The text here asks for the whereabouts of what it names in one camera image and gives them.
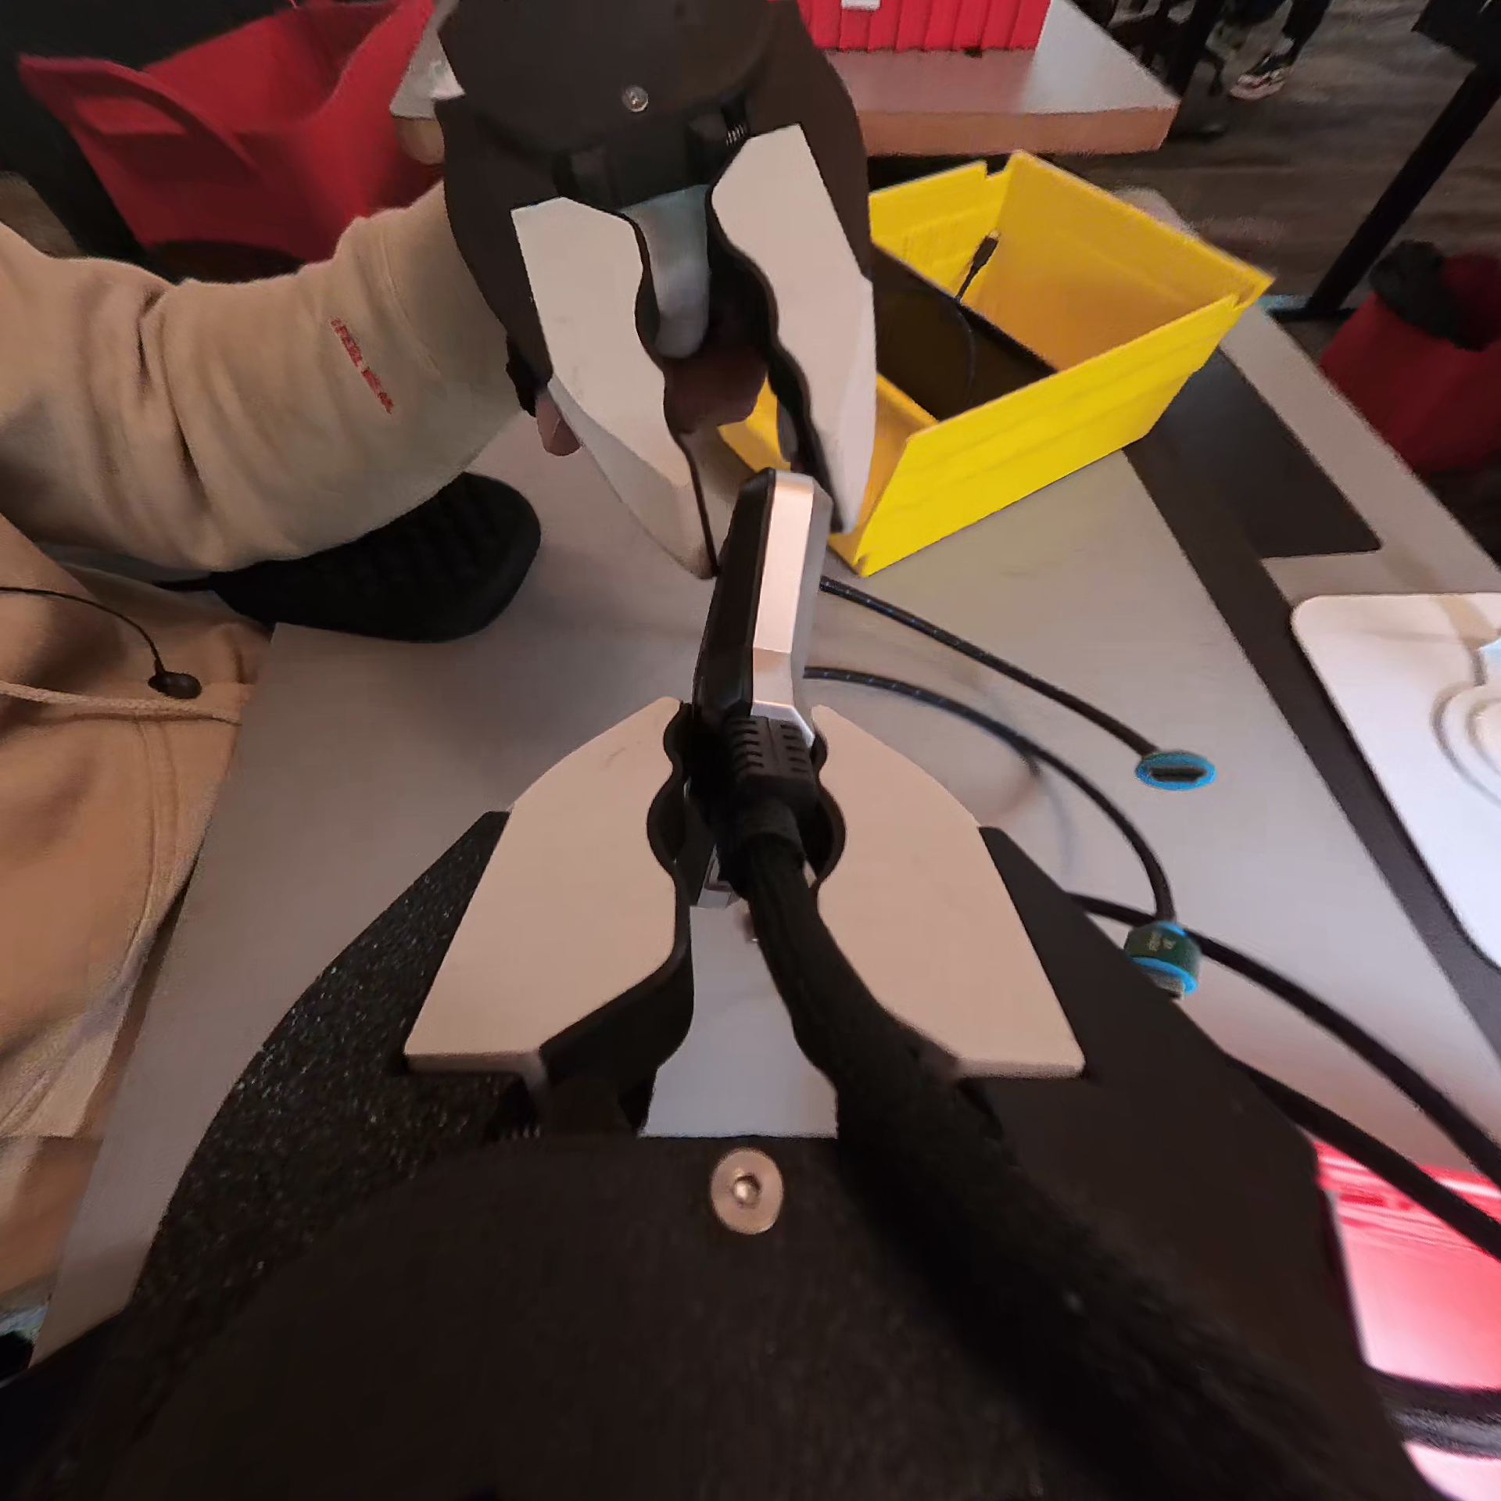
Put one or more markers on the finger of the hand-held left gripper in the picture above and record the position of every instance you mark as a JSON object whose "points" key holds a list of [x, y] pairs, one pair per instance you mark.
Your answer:
{"points": [[586, 352], [820, 304]]}

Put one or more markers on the red ribbed bin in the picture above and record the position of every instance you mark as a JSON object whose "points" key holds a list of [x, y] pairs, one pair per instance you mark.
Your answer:
{"points": [[925, 21]]}

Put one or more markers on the silver black adapter hub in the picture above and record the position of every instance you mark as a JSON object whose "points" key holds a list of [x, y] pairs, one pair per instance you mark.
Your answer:
{"points": [[779, 586]]}

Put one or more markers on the person's left forearm beige sleeve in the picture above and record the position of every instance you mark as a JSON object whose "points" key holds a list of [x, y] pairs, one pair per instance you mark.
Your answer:
{"points": [[234, 386]]}

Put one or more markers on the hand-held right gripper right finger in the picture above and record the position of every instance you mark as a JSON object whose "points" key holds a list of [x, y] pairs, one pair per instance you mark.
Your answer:
{"points": [[938, 926]]}

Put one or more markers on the black table leg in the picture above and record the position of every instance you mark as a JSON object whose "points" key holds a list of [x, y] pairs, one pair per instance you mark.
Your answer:
{"points": [[1406, 193]]}

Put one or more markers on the person's beige hoodie torso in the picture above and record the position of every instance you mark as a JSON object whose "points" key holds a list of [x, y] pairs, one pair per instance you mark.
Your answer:
{"points": [[92, 843]]}

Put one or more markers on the black bin divider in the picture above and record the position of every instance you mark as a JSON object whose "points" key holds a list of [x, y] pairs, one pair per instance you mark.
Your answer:
{"points": [[938, 345]]}

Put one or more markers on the white desk stand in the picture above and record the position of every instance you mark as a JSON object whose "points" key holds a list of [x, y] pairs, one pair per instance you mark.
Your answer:
{"points": [[1383, 704]]}

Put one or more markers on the black textured pad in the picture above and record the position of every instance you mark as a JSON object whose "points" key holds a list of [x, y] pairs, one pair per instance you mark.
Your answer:
{"points": [[398, 563]]}

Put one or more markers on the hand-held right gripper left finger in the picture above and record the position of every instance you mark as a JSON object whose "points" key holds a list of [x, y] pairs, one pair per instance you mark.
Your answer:
{"points": [[550, 915]]}

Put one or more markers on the yellow plastic bin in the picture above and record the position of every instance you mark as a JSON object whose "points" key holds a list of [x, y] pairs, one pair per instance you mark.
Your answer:
{"points": [[1054, 398]]}

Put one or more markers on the person's left hand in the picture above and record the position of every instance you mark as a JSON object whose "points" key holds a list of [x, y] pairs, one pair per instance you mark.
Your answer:
{"points": [[709, 393]]}

